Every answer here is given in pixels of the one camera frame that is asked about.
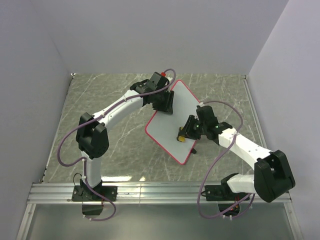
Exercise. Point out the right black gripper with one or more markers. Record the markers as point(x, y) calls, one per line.
point(187, 128)

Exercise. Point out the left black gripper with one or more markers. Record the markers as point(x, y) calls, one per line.
point(168, 107)

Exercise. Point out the yellow whiteboard eraser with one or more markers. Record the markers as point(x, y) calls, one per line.
point(181, 139)

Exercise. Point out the red framed whiteboard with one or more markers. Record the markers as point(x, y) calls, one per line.
point(164, 128)

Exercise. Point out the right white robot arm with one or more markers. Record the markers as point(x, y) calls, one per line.
point(272, 175)

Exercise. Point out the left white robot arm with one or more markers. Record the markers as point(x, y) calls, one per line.
point(92, 134)

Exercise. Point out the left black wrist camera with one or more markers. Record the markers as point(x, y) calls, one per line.
point(156, 81)

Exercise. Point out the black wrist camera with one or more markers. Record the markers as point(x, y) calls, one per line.
point(206, 115)
point(156, 81)

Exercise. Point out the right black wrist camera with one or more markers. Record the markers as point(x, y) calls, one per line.
point(206, 115)

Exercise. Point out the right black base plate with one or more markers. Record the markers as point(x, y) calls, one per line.
point(221, 193)

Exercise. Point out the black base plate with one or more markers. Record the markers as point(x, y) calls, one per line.
point(221, 193)
point(81, 194)

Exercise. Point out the aluminium table edge rail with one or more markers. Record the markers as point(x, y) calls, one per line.
point(254, 112)

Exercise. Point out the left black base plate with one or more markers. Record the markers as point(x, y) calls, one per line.
point(81, 194)

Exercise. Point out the aluminium mounting rail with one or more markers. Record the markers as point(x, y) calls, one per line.
point(127, 192)

